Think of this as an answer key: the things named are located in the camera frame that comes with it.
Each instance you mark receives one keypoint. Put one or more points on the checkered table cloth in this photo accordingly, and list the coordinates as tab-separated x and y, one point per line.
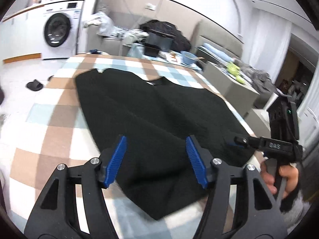
45	128

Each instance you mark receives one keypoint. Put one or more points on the green plush toy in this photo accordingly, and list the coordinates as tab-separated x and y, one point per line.
234	71

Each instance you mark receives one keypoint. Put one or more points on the right hand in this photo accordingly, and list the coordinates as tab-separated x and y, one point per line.
289	172

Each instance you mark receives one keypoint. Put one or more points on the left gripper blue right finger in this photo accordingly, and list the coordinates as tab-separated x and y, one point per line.
257	214

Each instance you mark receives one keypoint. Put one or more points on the blue pillow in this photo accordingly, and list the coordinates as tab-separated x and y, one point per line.
218	53

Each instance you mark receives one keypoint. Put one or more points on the black knit sweater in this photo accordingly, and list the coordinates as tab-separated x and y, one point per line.
156	117

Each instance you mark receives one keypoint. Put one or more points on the blue bowl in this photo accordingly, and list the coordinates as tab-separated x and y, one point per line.
188	58

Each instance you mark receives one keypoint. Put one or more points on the black slipper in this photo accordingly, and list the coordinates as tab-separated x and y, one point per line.
34	85

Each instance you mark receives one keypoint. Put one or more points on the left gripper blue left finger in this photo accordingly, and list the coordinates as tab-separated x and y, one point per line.
54	214

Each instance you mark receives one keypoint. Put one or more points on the grey sofa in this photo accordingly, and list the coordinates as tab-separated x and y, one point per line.
127	16

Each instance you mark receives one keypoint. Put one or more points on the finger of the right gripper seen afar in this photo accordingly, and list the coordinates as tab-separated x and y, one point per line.
237	141

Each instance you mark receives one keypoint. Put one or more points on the grey cabinet box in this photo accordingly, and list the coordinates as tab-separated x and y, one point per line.
240	96

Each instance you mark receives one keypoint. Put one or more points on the white washing machine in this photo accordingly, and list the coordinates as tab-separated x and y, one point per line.
60	28

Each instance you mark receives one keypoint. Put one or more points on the small black tray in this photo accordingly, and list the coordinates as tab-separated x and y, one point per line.
151	50

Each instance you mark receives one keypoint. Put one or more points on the black storage box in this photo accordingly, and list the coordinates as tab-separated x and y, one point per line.
162	40

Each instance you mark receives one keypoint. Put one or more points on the black jacket on sofa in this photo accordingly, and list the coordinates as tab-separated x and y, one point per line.
179	42

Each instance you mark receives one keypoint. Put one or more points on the light blue clothes pile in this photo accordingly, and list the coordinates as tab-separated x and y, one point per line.
105	25

